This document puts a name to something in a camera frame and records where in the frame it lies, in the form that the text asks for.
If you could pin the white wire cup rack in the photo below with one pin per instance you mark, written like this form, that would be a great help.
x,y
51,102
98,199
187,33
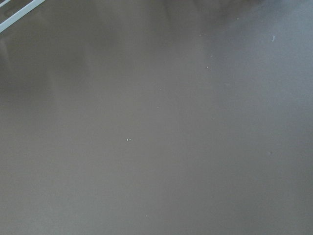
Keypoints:
x,y
13,10

